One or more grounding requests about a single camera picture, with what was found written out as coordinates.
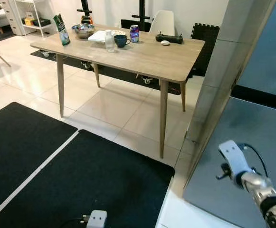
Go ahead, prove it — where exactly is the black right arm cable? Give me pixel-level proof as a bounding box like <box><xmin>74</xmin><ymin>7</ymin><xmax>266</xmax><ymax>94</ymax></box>
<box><xmin>240</xmin><ymin>142</ymin><xmax>270</xmax><ymax>179</ymax></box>

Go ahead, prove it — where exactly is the light wooden table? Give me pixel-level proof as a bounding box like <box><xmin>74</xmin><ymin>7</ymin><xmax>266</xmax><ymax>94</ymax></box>
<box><xmin>30</xmin><ymin>25</ymin><xmax>206</xmax><ymax>159</ymax></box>

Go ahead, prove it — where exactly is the white plate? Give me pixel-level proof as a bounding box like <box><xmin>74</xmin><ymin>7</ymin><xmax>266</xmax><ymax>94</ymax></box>
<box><xmin>87</xmin><ymin>30</ymin><xmax>126</xmax><ymax>43</ymax></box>

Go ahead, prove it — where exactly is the white shelf unit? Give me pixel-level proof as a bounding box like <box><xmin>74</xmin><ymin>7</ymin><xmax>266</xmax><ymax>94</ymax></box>
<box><xmin>14</xmin><ymin>0</ymin><xmax>57</xmax><ymax>38</ymax></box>

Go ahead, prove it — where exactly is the dark blue cup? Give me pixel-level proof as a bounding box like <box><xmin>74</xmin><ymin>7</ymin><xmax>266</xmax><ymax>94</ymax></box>
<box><xmin>114</xmin><ymin>34</ymin><xmax>131</xmax><ymax>48</ymax></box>

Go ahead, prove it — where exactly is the small clear plastic bottle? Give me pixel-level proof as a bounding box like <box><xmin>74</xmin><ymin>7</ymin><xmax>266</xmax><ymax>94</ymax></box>
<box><xmin>105</xmin><ymin>29</ymin><xmax>115</xmax><ymax>53</ymax></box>

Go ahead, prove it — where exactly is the black foam tile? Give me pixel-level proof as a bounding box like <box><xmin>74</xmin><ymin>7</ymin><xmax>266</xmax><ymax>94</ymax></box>
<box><xmin>191</xmin><ymin>23</ymin><xmax>220</xmax><ymax>76</ymax></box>

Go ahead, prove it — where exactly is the black metal stand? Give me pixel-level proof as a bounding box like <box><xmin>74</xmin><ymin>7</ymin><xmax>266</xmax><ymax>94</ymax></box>
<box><xmin>131</xmin><ymin>0</ymin><xmax>151</xmax><ymax>32</ymax></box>
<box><xmin>77</xmin><ymin>0</ymin><xmax>95</xmax><ymax>24</ymax></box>

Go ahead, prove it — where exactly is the green snack bag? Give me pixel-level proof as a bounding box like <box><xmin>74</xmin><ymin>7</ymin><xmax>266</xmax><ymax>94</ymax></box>
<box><xmin>53</xmin><ymin>14</ymin><xmax>71</xmax><ymax>46</ymax></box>

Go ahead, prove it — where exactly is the white drawer cabinet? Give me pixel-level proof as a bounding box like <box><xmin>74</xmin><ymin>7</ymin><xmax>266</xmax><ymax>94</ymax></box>
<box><xmin>0</xmin><ymin>0</ymin><xmax>25</xmax><ymax>36</ymax></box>

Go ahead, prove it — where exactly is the black controller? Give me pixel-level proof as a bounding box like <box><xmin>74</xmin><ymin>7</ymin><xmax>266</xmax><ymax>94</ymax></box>
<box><xmin>156</xmin><ymin>32</ymin><xmax>183</xmax><ymax>45</ymax></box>

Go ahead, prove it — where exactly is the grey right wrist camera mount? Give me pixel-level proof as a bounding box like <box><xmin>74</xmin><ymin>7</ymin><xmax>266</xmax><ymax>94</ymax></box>
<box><xmin>218</xmin><ymin>140</ymin><xmax>253</xmax><ymax>179</ymax></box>

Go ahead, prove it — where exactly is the steel bowl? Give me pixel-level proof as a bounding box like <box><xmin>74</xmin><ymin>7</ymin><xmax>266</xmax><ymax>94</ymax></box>
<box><xmin>72</xmin><ymin>24</ymin><xmax>96</xmax><ymax>39</ymax></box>

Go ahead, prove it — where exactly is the black floor mat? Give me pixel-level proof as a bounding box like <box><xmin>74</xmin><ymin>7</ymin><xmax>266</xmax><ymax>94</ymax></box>
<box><xmin>0</xmin><ymin>102</ymin><xmax>78</xmax><ymax>219</ymax></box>
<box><xmin>0</xmin><ymin>129</ymin><xmax>175</xmax><ymax>228</ymax></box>

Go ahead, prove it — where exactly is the white shell chair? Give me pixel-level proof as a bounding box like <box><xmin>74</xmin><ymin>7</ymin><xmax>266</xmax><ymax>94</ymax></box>
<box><xmin>149</xmin><ymin>10</ymin><xmax>176</xmax><ymax>37</ymax></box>

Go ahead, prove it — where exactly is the purple drink can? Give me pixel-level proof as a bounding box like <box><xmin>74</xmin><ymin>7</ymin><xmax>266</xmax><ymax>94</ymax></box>
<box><xmin>130</xmin><ymin>25</ymin><xmax>140</xmax><ymax>43</ymax></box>

